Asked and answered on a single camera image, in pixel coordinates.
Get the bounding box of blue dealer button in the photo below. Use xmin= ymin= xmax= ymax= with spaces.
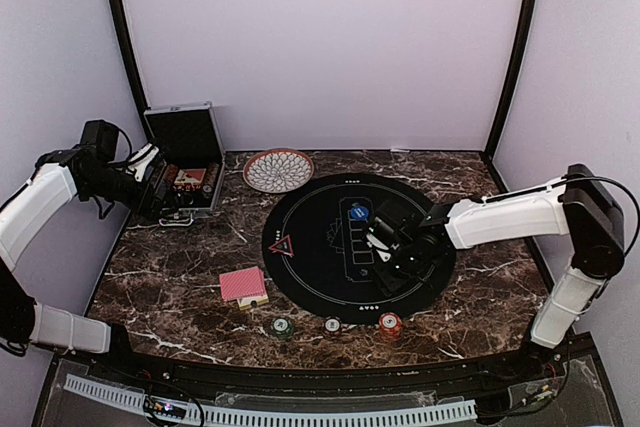
xmin=349 ymin=203 xmax=370 ymax=221

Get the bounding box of black red poker chip stack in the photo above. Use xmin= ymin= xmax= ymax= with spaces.
xmin=323 ymin=316 xmax=342 ymax=338

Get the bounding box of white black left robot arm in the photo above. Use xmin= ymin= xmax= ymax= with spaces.
xmin=1 ymin=120 xmax=179 ymax=383

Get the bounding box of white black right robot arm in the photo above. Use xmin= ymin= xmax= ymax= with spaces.
xmin=366 ymin=164 xmax=634 ymax=381

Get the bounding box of red card box in case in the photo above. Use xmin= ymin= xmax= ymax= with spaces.
xmin=174 ymin=169 xmax=207 ymax=187

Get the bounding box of aluminium poker chip case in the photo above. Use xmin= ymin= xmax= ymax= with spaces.
xmin=144 ymin=101 xmax=226 ymax=226

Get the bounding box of round black poker mat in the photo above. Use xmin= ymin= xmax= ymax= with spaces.
xmin=262 ymin=173 xmax=456 ymax=324

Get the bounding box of patterned ceramic plate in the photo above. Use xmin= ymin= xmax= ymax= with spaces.
xmin=243 ymin=148 xmax=314 ymax=194

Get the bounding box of red playing card deck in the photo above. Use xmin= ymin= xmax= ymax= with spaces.
xmin=219 ymin=267 xmax=266 ymax=301

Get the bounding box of yellow card box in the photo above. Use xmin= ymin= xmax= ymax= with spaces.
xmin=237 ymin=295 xmax=269 ymax=310

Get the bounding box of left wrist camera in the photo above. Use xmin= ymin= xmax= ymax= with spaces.
xmin=125 ymin=143 xmax=160 ymax=182

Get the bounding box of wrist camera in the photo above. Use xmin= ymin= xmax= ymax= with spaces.
xmin=125 ymin=143 xmax=160 ymax=182
xmin=366 ymin=217 xmax=395 ymax=263

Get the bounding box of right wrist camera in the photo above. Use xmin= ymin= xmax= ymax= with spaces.
xmin=366 ymin=217 xmax=395 ymax=263

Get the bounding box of white cable duct strip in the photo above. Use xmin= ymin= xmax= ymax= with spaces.
xmin=63 ymin=374 xmax=477 ymax=426

